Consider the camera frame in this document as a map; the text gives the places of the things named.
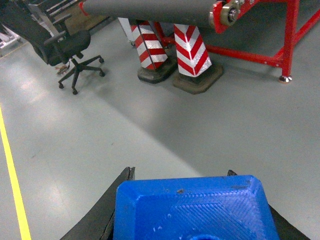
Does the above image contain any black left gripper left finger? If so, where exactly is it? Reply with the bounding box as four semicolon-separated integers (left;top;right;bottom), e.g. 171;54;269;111
62;166;135;240

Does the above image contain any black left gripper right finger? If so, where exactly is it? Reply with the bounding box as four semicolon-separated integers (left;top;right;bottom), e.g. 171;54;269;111
226;170;308;240

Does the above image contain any blue rectangular plastic part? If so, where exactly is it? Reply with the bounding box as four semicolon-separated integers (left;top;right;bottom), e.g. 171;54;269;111
113;175;279;240

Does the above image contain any black office chair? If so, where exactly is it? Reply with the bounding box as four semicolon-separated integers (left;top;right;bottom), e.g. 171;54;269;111
0;0;105;95

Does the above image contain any gray conveyor belt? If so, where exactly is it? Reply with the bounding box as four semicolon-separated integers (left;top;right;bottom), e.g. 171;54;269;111
83;0;217;28

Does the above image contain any red white post left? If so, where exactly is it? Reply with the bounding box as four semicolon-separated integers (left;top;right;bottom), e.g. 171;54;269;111
129;19;178;84

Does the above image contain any red white post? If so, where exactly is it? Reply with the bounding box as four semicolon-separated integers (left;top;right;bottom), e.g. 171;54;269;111
129;19;178;84
173;24;224;95

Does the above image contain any red white post right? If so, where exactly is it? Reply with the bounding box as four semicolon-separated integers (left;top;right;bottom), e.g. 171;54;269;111
173;24;224;95

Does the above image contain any red conveyor table frame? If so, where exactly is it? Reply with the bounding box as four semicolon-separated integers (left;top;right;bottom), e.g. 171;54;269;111
142;0;320;83

